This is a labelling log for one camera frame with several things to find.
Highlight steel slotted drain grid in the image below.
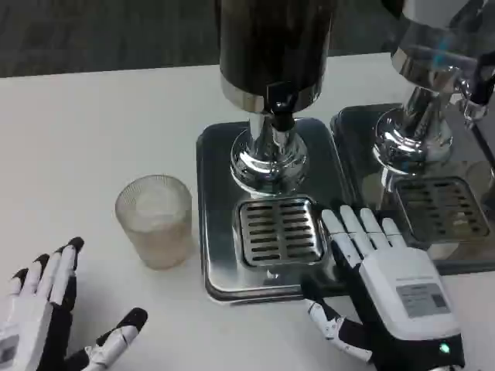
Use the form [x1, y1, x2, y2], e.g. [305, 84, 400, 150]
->
[234, 196, 330, 268]
[393, 175, 491, 240]

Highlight chrome and black dispenser tap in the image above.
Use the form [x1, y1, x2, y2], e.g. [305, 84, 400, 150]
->
[450, 49, 495, 129]

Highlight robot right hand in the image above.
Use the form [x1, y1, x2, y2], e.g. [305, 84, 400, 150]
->
[300, 199, 466, 371]

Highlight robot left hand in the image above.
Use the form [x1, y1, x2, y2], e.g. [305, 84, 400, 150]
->
[0, 236, 149, 371]

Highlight clear ribbed glass cup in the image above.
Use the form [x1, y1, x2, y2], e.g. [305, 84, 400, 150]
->
[114, 174, 193, 271]

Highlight dark tank drink dispenser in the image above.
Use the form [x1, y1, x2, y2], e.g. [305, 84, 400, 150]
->
[218, 0, 336, 196]

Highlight clear tank drink dispenser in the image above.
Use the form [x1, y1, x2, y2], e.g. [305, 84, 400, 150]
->
[373, 0, 495, 171]

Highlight steel drip tray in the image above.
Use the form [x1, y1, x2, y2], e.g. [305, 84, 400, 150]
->
[196, 117, 355, 306]
[330, 102, 495, 276]

